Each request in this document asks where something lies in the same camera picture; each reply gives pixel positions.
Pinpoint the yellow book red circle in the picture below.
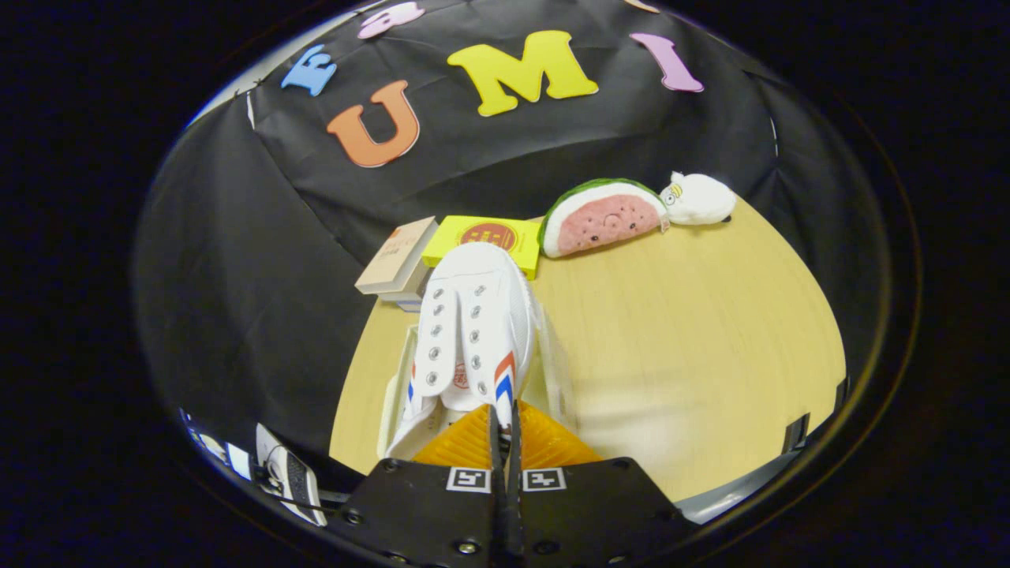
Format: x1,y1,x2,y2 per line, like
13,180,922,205
421,215,542,280

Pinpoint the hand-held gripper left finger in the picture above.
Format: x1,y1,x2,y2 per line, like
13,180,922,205
327,404,508,568

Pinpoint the watermelon slice plush toy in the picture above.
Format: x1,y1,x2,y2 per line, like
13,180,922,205
539,178,670,260

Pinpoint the beige cover book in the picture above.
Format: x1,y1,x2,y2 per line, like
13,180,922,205
355,217,439,295

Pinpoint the white striped canvas shoe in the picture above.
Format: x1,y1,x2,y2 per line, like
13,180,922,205
385,363,451,460
410,241,547,431

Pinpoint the grey cover book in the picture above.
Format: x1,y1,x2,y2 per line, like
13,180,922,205
379,268,431,305

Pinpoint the black table edge bracket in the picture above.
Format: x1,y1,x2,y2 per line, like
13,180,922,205
781,413,811,452

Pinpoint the cream fabric storage box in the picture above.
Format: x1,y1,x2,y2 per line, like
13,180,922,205
377,304,581,460

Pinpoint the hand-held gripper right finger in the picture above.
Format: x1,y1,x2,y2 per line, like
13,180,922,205
505,401,699,568

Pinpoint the black and white sneaker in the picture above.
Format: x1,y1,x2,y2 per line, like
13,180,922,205
254,424,328,527

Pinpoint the white plush toy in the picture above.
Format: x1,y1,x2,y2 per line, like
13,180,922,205
659,171,737,226

